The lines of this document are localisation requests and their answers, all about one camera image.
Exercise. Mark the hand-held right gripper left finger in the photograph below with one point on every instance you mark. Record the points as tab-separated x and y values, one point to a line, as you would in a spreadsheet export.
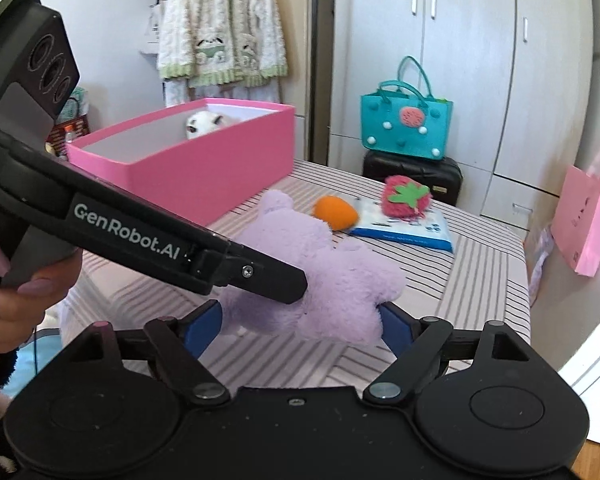
202	327

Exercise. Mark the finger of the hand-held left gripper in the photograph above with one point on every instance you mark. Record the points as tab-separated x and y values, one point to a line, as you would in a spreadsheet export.
260	277

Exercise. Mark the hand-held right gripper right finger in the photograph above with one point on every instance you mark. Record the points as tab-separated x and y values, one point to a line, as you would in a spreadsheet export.
397	332

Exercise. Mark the purple plush toy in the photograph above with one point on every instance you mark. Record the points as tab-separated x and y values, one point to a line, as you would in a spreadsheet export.
330	280

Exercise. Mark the pink cardboard box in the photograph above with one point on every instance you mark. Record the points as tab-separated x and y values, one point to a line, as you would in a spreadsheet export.
190	175

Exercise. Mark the orange plush toy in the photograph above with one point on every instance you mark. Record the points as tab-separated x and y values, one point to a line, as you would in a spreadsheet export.
335	212

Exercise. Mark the white wet wipes pack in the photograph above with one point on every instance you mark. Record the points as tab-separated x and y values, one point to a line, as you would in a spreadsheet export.
410	232

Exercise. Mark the red strawberry plush toy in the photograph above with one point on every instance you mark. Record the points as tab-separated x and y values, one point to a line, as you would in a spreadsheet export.
405	197

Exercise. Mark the white panda plush toy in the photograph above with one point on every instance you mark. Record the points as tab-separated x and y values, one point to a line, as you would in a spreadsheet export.
205	122

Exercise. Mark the person's left hand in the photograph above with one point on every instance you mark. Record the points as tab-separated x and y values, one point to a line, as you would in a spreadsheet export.
15	310

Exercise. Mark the striped tablecloth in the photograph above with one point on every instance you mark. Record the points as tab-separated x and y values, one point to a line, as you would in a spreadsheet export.
455	285

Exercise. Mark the dark red patterned bag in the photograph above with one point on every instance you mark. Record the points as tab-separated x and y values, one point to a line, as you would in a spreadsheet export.
67	142

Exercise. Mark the blue patterned package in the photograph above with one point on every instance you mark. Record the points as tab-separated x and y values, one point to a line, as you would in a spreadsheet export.
75	105

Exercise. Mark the light blue floor mat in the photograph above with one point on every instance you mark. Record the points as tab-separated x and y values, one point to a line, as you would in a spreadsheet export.
40	360

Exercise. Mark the black suitcase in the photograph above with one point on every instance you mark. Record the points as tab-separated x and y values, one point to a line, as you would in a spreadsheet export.
415	175

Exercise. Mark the clear plastic bag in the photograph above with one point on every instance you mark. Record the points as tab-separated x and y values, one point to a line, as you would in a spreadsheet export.
537	255

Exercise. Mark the white canvas tote bag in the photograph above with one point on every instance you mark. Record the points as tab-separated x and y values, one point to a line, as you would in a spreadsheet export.
152	25

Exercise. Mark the teal tote bag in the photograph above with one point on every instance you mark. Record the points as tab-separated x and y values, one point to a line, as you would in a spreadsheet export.
405	125

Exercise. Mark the pink paper bag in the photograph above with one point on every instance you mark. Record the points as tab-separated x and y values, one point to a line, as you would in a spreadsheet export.
580	230

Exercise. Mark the white fuzzy robe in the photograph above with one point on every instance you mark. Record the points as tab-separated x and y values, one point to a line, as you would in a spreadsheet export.
220	25

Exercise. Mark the white wardrobe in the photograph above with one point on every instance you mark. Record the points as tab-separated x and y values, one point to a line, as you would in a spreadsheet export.
455	35

